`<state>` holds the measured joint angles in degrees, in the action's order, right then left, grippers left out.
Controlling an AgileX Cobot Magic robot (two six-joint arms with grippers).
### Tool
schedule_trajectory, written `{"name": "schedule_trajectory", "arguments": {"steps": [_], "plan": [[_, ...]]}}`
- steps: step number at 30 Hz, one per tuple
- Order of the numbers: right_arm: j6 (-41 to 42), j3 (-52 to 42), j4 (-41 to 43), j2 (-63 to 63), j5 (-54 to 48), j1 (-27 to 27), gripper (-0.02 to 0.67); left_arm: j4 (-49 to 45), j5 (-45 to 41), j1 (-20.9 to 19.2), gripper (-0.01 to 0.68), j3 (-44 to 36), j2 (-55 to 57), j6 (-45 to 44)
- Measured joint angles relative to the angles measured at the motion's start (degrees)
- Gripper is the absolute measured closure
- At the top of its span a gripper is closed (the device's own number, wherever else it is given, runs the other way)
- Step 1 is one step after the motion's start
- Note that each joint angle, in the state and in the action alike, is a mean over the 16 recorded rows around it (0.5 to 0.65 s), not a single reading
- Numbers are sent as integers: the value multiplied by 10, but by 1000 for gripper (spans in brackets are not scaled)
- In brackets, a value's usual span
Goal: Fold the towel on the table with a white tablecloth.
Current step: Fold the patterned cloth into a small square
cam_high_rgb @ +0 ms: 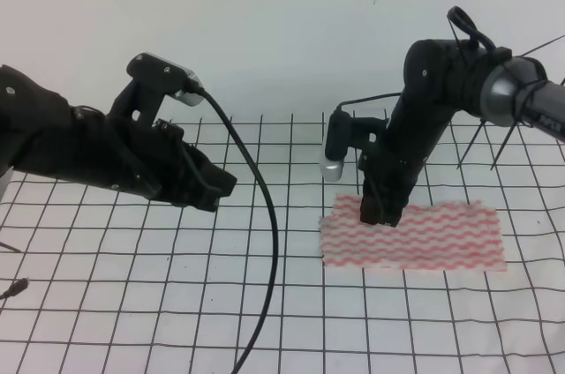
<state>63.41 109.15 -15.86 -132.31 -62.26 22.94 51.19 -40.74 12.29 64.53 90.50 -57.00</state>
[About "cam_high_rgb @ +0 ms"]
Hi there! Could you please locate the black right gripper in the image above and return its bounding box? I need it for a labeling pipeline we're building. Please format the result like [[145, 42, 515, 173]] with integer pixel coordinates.
[[358, 144, 425, 228]]

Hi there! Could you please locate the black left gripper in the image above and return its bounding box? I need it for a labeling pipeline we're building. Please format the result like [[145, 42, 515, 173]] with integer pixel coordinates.
[[65, 106, 237, 212]]

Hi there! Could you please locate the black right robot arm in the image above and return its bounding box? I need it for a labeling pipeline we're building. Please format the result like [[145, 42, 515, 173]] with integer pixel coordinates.
[[358, 40, 564, 227]]

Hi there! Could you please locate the pink wavy striped towel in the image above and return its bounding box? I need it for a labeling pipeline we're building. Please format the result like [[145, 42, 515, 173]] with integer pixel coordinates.
[[319, 194, 507, 272]]

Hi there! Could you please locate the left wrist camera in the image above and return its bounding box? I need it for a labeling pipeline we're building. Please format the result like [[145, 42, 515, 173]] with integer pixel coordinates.
[[108, 53, 204, 127]]

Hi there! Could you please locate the thin loose black cable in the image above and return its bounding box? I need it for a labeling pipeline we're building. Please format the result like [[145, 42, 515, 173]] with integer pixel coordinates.
[[0, 276, 31, 303]]

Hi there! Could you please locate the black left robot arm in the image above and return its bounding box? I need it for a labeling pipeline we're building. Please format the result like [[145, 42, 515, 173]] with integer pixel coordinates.
[[1, 65, 237, 212]]

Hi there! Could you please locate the black left camera cable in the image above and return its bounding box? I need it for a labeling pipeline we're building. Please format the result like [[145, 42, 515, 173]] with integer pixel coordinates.
[[187, 85, 279, 374]]

